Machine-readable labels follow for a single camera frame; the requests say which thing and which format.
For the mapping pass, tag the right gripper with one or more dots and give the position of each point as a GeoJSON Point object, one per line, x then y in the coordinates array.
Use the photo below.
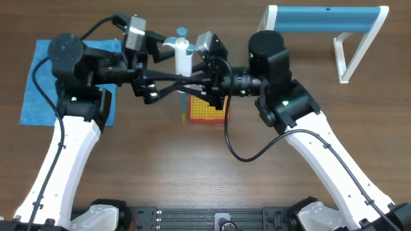
{"type": "Point", "coordinates": [216, 83]}

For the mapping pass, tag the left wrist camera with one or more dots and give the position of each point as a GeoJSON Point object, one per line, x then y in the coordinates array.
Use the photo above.
{"type": "Point", "coordinates": [135, 35]}

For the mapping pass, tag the white pipette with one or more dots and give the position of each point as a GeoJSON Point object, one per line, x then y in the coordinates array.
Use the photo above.
{"type": "Point", "coordinates": [183, 61]}

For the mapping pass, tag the white and blue stand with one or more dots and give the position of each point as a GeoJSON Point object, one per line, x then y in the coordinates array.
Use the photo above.
{"type": "Point", "coordinates": [321, 19]}

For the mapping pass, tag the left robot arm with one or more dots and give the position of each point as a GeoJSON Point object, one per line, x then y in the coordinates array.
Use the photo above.
{"type": "Point", "coordinates": [74, 160]}

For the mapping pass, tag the blue cloth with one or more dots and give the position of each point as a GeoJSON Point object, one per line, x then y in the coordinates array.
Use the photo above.
{"type": "Point", "coordinates": [32, 110]}

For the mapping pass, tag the red and yellow tip box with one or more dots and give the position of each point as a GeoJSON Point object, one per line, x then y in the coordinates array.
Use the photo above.
{"type": "Point", "coordinates": [205, 112]}

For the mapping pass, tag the mounting rail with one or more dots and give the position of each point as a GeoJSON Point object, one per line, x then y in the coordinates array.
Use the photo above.
{"type": "Point", "coordinates": [192, 218]}

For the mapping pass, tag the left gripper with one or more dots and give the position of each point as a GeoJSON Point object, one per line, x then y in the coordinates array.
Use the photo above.
{"type": "Point", "coordinates": [138, 86]}

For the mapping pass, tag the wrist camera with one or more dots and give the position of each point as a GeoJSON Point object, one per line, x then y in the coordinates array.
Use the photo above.
{"type": "Point", "coordinates": [204, 43]}
{"type": "Point", "coordinates": [135, 35]}

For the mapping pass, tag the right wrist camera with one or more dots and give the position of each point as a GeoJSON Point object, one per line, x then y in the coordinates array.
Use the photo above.
{"type": "Point", "coordinates": [204, 43]}

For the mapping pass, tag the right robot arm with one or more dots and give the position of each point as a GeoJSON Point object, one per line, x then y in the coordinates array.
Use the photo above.
{"type": "Point", "coordinates": [321, 154]}

